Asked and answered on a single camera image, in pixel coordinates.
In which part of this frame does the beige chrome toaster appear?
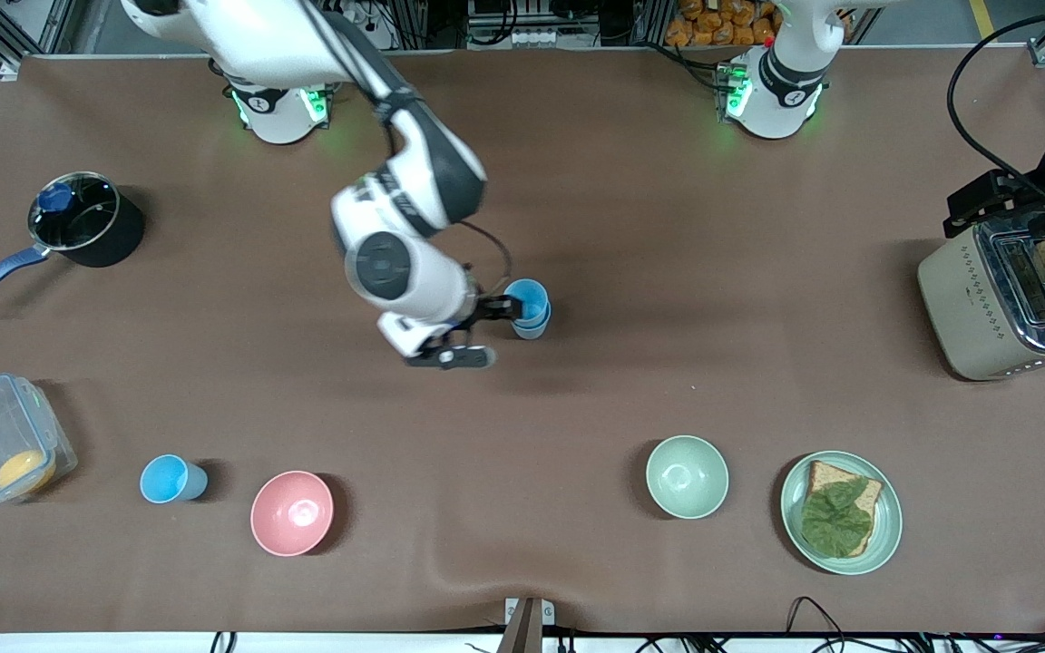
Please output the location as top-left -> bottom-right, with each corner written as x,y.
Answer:
917,210 -> 1045,382

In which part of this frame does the black looped floor cable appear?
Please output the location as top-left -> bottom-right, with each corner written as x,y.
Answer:
786,596 -> 843,638

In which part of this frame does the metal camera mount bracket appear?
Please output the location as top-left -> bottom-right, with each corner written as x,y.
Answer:
504,597 -> 555,653

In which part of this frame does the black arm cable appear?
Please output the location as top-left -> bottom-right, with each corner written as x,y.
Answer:
945,5 -> 1045,182
464,220 -> 513,296

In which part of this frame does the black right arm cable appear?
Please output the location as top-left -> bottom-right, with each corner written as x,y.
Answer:
464,220 -> 513,296

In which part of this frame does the pink bowl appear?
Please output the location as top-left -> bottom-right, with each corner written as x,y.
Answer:
250,470 -> 335,557

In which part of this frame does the blue cup with paper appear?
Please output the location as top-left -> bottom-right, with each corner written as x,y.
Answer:
513,305 -> 552,341

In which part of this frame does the orange round fruit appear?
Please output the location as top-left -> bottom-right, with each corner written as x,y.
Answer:
0,450 -> 58,495

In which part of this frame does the bag of orange buns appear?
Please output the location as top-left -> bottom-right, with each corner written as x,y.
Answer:
665,0 -> 779,48

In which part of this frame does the brown bread slice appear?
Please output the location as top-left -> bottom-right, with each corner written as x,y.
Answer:
804,460 -> 884,557

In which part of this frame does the glass lid blue knob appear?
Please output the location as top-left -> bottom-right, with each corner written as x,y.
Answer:
28,172 -> 120,252

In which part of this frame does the pale green bowl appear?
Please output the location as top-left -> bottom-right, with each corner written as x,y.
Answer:
646,435 -> 730,521

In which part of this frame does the blue plastic cup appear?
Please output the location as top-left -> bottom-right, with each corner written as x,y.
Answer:
504,278 -> 551,327
140,454 -> 210,504

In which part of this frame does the pale green plate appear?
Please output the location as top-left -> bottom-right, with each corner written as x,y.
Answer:
779,451 -> 903,576

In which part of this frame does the green lettuce leaf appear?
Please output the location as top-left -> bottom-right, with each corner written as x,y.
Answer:
800,479 -> 874,559

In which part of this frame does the black saucepan blue handle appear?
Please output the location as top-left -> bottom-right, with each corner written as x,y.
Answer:
0,171 -> 145,312

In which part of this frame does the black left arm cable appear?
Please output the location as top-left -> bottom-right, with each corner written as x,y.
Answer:
945,5 -> 1045,182

